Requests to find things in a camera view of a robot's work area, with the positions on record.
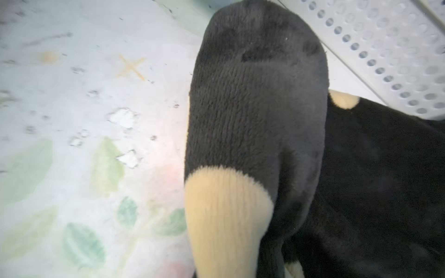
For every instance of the white perforated plastic basket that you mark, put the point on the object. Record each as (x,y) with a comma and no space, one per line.
(397,48)

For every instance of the black pillowcase with cream flowers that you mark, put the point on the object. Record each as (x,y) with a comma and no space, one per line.
(286,178)

